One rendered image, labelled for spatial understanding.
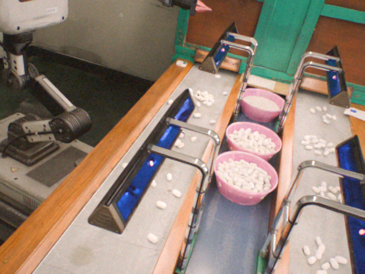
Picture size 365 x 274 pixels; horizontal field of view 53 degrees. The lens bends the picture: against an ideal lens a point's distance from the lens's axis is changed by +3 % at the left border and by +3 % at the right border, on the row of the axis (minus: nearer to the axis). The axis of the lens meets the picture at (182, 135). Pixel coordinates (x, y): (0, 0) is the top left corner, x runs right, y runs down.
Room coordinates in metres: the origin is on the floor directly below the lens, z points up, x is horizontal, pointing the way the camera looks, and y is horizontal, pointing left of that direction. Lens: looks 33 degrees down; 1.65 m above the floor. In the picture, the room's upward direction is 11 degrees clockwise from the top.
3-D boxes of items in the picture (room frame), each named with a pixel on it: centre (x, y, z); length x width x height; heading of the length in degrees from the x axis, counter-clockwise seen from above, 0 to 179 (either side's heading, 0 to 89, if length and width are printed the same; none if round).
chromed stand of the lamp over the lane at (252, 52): (1.76, -0.19, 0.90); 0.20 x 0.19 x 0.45; 169
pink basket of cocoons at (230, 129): (1.46, -0.34, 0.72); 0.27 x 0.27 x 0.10
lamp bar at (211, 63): (1.78, -0.11, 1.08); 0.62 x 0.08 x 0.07; 169
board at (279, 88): (2.11, -0.46, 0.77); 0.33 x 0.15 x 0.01; 79
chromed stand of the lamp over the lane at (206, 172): (0.80, -0.01, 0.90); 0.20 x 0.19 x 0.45; 169
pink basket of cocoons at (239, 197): (1.19, -0.29, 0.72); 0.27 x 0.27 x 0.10
